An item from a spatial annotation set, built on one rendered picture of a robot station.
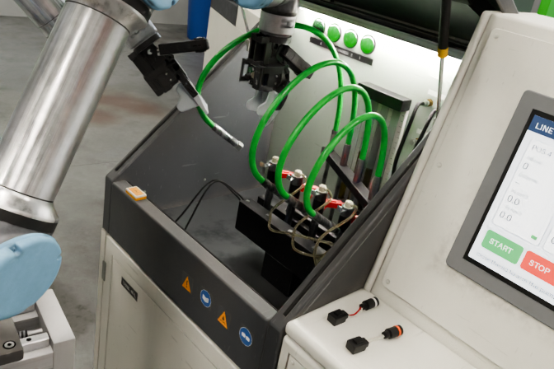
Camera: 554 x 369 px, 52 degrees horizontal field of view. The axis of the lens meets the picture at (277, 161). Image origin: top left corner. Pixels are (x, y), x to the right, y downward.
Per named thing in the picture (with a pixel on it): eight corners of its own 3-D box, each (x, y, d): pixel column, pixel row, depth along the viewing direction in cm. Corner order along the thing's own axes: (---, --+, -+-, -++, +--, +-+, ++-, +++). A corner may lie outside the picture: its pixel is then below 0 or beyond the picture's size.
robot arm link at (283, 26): (279, 9, 125) (305, 18, 119) (276, 30, 126) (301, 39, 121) (253, 8, 120) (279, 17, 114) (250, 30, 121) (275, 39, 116)
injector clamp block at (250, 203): (230, 250, 149) (239, 199, 143) (260, 241, 155) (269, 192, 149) (323, 327, 127) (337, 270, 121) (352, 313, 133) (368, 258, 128)
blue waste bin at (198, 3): (174, 33, 757) (180, -27, 727) (213, 35, 791) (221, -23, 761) (194, 44, 714) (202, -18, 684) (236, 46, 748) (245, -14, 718)
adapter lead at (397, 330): (352, 356, 98) (355, 346, 97) (345, 347, 100) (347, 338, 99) (402, 338, 105) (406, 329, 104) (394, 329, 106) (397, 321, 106)
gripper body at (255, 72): (237, 83, 125) (246, 29, 120) (266, 81, 131) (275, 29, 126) (260, 95, 120) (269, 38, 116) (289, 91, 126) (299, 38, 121)
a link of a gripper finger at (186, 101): (191, 125, 133) (166, 93, 132) (211, 110, 133) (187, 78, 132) (190, 127, 130) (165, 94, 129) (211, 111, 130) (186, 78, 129)
